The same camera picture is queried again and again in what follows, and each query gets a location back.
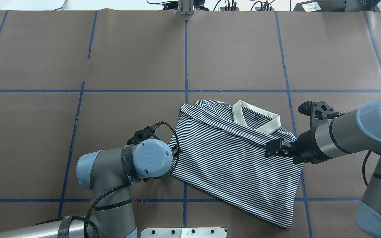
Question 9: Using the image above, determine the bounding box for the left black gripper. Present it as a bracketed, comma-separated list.
[169, 144, 182, 172]

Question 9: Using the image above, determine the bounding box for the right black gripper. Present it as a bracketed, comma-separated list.
[265, 131, 326, 164]

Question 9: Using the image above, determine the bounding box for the striped polo shirt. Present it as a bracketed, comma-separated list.
[173, 99, 303, 228]

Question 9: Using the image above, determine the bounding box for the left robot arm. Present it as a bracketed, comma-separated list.
[0, 139, 182, 238]

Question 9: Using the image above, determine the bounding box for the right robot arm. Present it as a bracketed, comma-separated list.
[265, 99, 381, 238]

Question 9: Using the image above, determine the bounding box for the black box with label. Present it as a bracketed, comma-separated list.
[292, 0, 346, 12]

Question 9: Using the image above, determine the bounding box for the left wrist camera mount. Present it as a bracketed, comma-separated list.
[126, 122, 162, 145]

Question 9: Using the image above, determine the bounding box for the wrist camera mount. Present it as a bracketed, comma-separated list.
[126, 122, 162, 145]
[298, 101, 344, 131]

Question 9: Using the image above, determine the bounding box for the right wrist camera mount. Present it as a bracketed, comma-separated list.
[298, 101, 344, 131]

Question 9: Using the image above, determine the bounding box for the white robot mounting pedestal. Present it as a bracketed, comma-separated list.
[140, 227, 228, 238]

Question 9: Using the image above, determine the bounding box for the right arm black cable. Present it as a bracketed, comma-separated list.
[361, 149, 373, 187]

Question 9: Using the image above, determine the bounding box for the aluminium frame post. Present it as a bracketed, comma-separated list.
[177, 0, 194, 16]

